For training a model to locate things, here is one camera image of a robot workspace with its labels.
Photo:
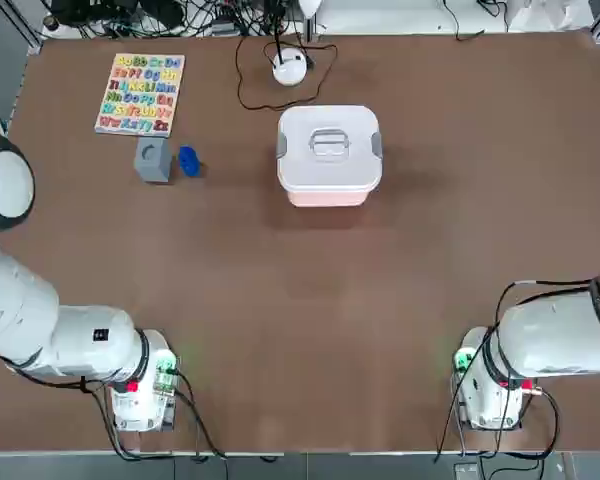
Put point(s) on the white bin lid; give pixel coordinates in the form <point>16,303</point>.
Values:
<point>300,130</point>

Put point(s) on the blue toy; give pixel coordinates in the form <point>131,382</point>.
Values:
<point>189,161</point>

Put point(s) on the grey block with round hole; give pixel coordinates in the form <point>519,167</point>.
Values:
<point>152,167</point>

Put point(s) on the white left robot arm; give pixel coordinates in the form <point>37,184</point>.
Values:
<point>20,300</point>

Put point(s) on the pink plastic bin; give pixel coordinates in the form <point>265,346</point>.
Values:
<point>325,197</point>

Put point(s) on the white desk lamp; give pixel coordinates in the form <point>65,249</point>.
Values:
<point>290,70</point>

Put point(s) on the colourful alphabet puzzle board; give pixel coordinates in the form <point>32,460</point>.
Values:
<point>140,95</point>

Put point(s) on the grey socket box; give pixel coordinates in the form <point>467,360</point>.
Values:
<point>466,472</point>

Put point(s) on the black device box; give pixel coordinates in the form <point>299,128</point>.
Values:
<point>90,10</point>

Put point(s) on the white plastic sheet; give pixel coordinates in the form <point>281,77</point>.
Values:
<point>550,12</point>

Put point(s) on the aluminium camera post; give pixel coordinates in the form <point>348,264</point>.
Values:
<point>310,30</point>

